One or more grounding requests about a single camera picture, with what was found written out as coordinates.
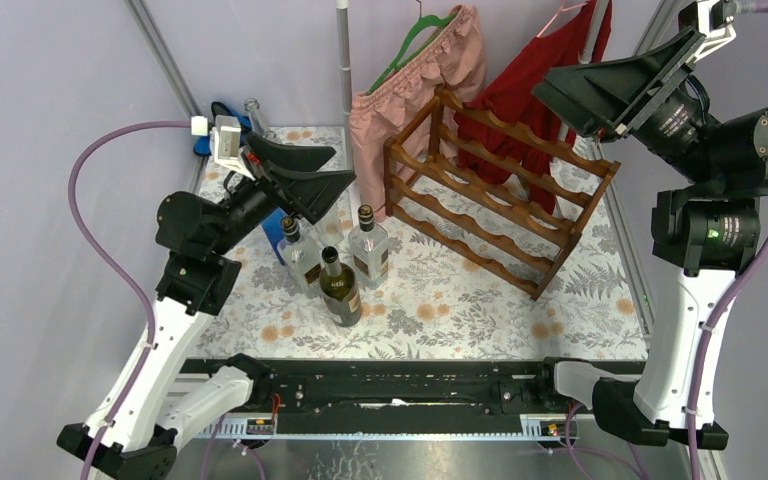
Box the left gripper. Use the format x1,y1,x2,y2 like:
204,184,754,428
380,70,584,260
208,132,354,256

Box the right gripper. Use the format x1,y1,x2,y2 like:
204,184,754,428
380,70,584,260
532,25,722,188

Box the clear square liquor bottle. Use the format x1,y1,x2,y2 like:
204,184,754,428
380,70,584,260
348,204,389,290

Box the dark green wine bottle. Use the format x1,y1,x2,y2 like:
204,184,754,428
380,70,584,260
319,246,361,328

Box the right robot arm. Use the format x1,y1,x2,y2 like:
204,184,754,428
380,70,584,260
533,27,768,450

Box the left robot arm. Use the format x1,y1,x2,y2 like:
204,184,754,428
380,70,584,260
57,133,355,479

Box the blue glass bottle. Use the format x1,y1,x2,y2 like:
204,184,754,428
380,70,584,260
261,208,287,265

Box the clear liquor bottle gold label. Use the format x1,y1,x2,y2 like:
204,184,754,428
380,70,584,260
278,216,322,298

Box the clear glass bottle tall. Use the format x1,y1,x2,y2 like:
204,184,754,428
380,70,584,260
244,98,277,141

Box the wooden wine rack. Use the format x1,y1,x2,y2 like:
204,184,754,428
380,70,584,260
383,85,621,300

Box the white pole base foot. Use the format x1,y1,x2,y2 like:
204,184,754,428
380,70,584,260
348,181,364,227

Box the pink clothes hanger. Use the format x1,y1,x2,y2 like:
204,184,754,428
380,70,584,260
535,0,588,38

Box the blue cloth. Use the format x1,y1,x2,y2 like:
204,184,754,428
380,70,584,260
193,101,253,158

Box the red garment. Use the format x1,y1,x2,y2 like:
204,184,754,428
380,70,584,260
454,1,613,214

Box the pink skirt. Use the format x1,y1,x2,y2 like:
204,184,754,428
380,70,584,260
349,5,487,222

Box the green clothes hanger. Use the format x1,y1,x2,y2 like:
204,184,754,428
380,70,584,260
365,0,458,96

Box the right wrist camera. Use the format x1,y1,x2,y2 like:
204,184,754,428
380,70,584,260
677,0,738,61

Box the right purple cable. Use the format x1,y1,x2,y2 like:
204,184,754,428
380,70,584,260
566,0,768,480

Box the purple cable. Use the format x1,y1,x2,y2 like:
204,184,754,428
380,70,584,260
67,119,210,480
566,0,768,480

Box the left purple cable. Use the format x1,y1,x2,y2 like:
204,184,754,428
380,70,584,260
67,119,210,480

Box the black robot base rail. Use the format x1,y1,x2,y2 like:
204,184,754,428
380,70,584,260
178,357,601,437

